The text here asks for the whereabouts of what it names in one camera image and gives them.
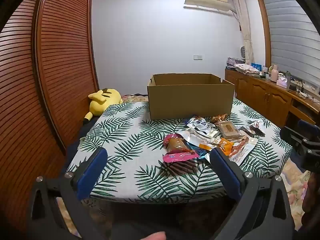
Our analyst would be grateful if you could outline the beige curtain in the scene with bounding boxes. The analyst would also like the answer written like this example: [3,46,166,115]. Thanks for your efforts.
[230,0,255,65]

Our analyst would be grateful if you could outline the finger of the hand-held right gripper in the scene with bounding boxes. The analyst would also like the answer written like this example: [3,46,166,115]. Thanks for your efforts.
[297,119,320,140]
[280,126,312,155]

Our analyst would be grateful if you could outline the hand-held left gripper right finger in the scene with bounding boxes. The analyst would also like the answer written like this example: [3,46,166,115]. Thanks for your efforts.
[209,147,294,240]

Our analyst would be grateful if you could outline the dark chocolate snack packet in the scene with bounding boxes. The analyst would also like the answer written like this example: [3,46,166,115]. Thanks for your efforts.
[240,120,266,138]

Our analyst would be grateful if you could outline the purple floral fabric bundle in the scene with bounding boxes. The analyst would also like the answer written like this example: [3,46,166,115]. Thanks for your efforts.
[227,57,244,68]

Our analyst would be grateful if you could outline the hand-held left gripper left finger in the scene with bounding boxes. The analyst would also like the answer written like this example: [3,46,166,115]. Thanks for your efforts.
[26,147,108,240]

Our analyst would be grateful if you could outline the yellow plush toy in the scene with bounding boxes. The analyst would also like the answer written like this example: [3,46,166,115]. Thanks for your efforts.
[82,88,123,125]

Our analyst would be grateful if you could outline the folded floral clothes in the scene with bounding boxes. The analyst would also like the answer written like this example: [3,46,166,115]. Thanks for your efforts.
[234,63,262,77]

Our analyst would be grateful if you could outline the brown cake snack packet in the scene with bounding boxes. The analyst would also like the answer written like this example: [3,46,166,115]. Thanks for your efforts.
[215,120,244,139]

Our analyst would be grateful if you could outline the pink pastry snack packet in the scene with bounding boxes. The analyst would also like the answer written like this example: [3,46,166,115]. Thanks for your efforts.
[162,133,200,163]

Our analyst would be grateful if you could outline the orange snack packet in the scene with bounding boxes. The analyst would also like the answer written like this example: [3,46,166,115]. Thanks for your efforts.
[215,138,234,157]

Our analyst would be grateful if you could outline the brown cardboard box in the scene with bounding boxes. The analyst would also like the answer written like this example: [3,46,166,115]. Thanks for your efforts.
[147,74,235,120]

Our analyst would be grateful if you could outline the pink tissue box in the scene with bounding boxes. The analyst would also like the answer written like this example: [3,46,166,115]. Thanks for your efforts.
[276,77,290,88]

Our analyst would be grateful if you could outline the pink thermos jug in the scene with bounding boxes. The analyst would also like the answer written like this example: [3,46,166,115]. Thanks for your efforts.
[270,64,279,82]

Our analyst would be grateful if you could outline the person's left hand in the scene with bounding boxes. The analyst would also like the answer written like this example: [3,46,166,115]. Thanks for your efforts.
[140,231,167,240]

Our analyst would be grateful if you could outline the power strip with cables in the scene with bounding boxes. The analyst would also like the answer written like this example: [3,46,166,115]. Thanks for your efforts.
[291,80,315,98]

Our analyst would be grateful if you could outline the window with grey blind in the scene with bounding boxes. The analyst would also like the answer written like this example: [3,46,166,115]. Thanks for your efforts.
[255,0,320,88]

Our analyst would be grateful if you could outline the orange-brown snack wrapper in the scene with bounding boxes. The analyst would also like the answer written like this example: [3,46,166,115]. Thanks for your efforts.
[210,114,228,123]

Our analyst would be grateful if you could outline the silver snack packet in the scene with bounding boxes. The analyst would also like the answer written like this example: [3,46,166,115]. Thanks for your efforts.
[181,127,215,145]

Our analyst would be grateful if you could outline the white and blue snack packet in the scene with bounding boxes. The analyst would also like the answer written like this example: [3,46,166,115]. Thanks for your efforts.
[185,117,209,130]

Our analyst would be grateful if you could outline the blue foil snack packet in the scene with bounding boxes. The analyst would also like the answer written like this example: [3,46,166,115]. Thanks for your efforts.
[187,142,213,159]

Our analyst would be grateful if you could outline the wooden slatted wardrobe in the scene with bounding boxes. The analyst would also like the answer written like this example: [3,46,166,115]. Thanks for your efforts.
[0,0,99,233]

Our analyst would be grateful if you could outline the long clear meat snack packet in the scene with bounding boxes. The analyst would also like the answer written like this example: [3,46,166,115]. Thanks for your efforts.
[229,136,257,167]

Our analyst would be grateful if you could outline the wooden sideboard cabinet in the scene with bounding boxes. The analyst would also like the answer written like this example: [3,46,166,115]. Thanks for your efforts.
[224,69,320,128]

